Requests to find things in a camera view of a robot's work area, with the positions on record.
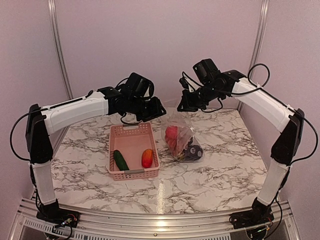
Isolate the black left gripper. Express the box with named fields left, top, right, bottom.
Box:
left=127, top=95, right=166, bottom=122

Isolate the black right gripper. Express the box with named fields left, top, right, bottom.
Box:
left=176, top=82, right=224, bottom=112

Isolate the red lychee bunch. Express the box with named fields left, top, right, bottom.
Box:
left=167, top=128, right=193, bottom=157

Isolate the red bumpy fruit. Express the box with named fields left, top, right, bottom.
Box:
left=164, top=125, right=178, bottom=142

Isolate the clear zip top bag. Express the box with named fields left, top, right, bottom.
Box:
left=161, top=109, right=204, bottom=163

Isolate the orange yellow fruit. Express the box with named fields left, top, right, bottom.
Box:
left=141, top=148, right=153, bottom=169

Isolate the purple eggplant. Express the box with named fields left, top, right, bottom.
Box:
left=177, top=138, right=204, bottom=162

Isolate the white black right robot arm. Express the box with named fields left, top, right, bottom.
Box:
left=177, top=58, right=304, bottom=224

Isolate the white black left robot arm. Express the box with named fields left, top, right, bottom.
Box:
left=25, top=72, right=166, bottom=223

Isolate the pink perforated plastic basket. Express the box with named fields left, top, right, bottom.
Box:
left=107, top=122, right=160, bottom=181

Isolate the dark green cucumber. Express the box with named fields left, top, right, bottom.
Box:
left=113, top=150, right=130, bottom=171

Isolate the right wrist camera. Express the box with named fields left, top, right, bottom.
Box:
left=179, top=71, right=198, bottom=92

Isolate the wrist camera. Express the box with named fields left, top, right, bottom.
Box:
left=179, top=71, right=198, bottom=92
left=121, top=72, right=155, bottom=100

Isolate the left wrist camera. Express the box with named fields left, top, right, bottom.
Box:
left=121, top=72, right=155, bottom=100

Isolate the rear aluminium table rail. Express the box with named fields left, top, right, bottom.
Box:
left=164, top=104, right=237, bottom=111

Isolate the aluminium table rail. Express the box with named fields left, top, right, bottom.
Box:
left=9, top=197, right=301, bottom=240
left=164, top=104, right=237, bottom=111
left=53, top=126, right=69, bottom=153

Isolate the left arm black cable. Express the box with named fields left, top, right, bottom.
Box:
left=9, top=77, right=156, bottom=162

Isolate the left aluminium table rail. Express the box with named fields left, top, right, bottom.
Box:
left=53, top=126, right=69, bottom=153

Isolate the right rear aluminium frame post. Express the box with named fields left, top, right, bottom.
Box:
left=236, top=0, right=271, bottom=112

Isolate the aluminium frame post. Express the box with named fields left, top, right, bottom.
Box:
left=47, top=0, right=74, bottom=100
left=236, top=0, right=271, bottom=112

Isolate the front aluminium table rail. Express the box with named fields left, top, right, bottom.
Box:
left=9, top=197, right=301, bottom=240

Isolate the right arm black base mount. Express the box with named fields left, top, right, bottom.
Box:
left=229, top=210, right=275, bottom=229

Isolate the left rear aluminium frame post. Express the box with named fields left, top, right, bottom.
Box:
left=47, top=0, right=74, bottom=100

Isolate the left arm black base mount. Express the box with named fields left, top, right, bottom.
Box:
left=36, top=208, right=80, bottom=228

